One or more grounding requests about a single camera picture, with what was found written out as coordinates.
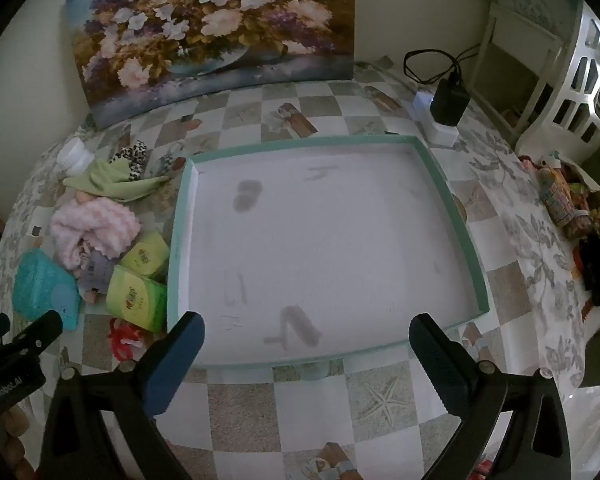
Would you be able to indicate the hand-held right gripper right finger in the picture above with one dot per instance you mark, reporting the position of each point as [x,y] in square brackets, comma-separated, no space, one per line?
[442,362]

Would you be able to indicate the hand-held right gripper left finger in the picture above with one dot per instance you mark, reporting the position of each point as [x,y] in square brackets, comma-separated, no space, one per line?
[172,362]

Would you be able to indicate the red and white scrunchie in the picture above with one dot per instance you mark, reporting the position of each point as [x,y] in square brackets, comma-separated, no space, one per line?
[125,337]

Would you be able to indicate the green tissue packet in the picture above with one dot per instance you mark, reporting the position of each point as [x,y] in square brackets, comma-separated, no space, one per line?
[135,300]
[145,255]

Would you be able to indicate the pink scrunchie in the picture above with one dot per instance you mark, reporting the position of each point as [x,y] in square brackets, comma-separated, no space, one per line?
[97,267]

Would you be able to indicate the pink fluffy cloth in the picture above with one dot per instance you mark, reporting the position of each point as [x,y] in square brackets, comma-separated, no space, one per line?
[105,225]

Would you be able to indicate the light green cloth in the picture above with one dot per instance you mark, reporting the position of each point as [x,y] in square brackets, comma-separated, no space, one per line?
[110,185]

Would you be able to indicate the green-edged white tray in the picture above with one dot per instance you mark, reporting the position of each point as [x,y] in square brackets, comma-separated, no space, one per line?
[330,240]

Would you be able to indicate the teal wipes pack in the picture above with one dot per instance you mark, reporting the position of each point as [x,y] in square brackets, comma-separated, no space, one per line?
[45,290]

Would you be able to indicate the checkered printed tablecloth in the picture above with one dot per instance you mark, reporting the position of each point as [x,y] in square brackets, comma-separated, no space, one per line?
[300,410]

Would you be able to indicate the dark cloth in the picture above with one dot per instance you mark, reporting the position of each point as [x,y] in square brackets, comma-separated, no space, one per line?
[595,270]

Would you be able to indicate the white bottle with green label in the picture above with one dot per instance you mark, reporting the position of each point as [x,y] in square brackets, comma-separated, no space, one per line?
[75,157]

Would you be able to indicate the bag of colourful items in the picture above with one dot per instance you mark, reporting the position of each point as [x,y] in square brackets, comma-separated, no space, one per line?
[560,195]

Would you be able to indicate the leopard print scrunchie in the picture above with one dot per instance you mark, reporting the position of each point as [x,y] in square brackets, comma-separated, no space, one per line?
[137,152]

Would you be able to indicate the white power strip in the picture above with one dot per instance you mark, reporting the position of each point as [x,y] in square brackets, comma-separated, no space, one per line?
[442,135]

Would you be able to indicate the black power adapter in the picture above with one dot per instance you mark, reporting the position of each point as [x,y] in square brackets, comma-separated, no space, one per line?
[450,102]

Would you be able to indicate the white plastic lattice chair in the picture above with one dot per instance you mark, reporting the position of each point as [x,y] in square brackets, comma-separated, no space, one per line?
[570,95]

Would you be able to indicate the flower painting canvas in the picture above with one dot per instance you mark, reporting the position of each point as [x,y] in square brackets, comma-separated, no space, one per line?
[205,25]

